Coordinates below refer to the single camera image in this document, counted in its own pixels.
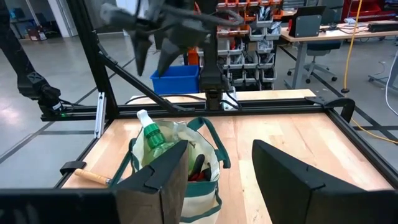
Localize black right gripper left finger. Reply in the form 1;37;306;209
114;139;190;224

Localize black curved frame bracket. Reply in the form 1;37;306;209
304;96;356;124

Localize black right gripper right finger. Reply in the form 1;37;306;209
251;139;398;224

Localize wooden office desk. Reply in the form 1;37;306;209
279;20;398;91

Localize parts bin rack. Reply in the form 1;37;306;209
214;0;285;93

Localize cream and green canvas bag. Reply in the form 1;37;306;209
108;116;233;224

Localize green spray bottle white nozzle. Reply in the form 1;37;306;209
136;109;178;169

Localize silver aluminium bracket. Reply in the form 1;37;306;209
94;91;108;140

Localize black aluminium table frame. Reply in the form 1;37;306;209
0;0;398;190

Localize office chair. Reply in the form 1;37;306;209
286;39;343;85

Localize red tool chest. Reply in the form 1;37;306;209
341;0;398;23

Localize blue plastic bin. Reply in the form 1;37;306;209
150;64;200;96

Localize black desktop screen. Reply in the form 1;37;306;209
287;5;327;39

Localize black frame clamp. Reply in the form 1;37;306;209
59;160;88;176

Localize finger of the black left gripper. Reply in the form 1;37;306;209
129;29;154;77
157;37;188;77

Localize yellow extension cable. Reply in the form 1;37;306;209
340;0;398;146

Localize red garden gloves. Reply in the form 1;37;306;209
187;154;213;183

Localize white cable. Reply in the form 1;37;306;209
384;51;398;108

